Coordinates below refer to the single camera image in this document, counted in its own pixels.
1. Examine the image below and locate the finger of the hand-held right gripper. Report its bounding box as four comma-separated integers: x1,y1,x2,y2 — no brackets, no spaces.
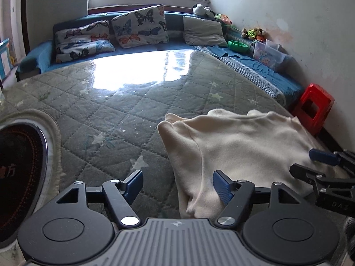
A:
309,148,355,173
290,164,355,217

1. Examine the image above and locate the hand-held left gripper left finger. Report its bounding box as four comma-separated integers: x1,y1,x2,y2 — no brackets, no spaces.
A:
55,170,144,230

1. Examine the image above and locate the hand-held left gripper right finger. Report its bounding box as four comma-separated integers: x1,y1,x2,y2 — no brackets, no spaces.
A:
213,170,294,228

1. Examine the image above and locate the cream long-sleeved top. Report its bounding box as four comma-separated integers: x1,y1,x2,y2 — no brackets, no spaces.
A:
157,109,350,219

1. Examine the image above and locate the person's right hand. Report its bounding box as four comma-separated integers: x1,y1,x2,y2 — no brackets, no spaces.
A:
344,216,355,255

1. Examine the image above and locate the red plastic stool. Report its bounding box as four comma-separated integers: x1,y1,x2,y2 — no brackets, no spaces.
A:
292,83,335,136

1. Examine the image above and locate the grey quilted star mattress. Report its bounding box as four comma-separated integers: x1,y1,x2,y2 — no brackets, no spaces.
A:
0,48,333,266

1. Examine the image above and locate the blue bed sheet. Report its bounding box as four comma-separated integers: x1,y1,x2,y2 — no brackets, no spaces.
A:
194,44,305,104

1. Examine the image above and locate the clear plastic storage box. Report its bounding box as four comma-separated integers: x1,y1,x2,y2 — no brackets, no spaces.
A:
252,41,286,71

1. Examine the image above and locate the green plastic bowl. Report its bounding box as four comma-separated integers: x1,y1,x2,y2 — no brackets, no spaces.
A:
228,40,250,53

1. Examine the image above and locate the brown plush toy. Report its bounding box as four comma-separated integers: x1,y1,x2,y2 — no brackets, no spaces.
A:
254,27,267,43

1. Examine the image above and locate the yellow green plush toy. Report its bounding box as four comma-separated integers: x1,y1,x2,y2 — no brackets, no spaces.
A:
241,28,257,41

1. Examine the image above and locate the flat butterfly print pillow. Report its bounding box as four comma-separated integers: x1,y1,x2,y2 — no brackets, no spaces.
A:
54,20,116,63

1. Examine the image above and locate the grey pillow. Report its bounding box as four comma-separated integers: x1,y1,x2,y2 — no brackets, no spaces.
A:
183,16,229,48

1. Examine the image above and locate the large butterfly print pillow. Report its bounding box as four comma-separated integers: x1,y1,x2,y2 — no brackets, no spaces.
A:
111,4,170,49

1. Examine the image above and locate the dark blue sofa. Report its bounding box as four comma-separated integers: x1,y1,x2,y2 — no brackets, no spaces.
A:
15,10,305,109

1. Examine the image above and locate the pink and green toy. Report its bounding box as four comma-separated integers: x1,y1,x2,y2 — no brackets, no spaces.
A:
213,13,233,25

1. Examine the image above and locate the panda plush toy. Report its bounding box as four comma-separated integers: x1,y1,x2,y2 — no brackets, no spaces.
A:
193,3,216,17

